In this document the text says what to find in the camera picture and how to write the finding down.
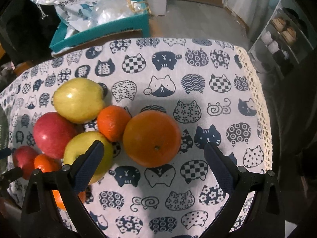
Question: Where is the small mandarin orange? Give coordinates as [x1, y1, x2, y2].
[97, 105, 131, 142]

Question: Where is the white printed rice bag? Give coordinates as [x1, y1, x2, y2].
[30, 0, 106, 32]

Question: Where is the grey shoe rack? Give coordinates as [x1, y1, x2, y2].
[248, 0, 316, 80]

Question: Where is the large red apple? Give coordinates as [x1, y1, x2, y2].
[33, 112, 78, 159]

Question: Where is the large orange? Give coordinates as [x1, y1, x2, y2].
[122, 111, 182, 168]
[52, 190, 86, 211]

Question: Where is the small red apple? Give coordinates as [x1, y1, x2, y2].
[13, 146, 38, 180]

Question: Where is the cat pattern tablecloth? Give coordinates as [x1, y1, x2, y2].
[1, 38, 271, 237]

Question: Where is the teal cardboard box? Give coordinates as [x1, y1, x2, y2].
[49, 11, 150, 53]

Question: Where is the clear plastic bag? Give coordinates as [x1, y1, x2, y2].
[88, 0, 149, 28]

